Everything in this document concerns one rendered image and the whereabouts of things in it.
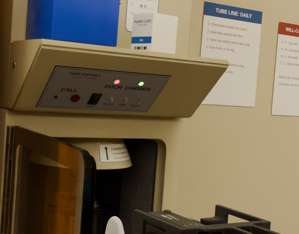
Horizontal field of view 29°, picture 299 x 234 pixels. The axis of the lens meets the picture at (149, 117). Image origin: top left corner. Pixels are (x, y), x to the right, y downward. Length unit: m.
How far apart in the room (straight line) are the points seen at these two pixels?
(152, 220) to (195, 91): 0.61
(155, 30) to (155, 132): 0.20
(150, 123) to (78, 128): 0.14
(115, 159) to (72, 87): 0.19
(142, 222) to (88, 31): 0.47
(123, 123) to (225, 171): 0.75
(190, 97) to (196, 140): 0.65
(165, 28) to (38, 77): 0.22
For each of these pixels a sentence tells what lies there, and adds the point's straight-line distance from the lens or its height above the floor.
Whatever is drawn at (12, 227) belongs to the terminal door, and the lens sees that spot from 0.85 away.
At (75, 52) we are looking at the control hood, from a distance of 0.79.
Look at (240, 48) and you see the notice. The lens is 1.67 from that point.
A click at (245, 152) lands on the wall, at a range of 1.72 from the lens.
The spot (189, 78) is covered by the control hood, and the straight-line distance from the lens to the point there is 0.92.
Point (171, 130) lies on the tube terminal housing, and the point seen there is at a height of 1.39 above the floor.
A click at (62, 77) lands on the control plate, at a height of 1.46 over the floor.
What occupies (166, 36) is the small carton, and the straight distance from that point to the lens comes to 0.90.
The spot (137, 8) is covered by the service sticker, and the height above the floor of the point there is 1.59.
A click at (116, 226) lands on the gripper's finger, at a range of 0.43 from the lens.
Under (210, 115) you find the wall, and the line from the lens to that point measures 1.62.
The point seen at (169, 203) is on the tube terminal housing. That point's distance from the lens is 1.04.
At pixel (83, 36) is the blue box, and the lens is 0.80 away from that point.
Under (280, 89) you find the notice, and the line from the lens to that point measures 1.79.
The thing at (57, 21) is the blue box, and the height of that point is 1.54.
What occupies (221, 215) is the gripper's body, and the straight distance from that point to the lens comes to 0.41.
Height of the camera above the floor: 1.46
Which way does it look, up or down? 3 degrees down
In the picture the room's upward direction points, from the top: 4 degrees clockwise
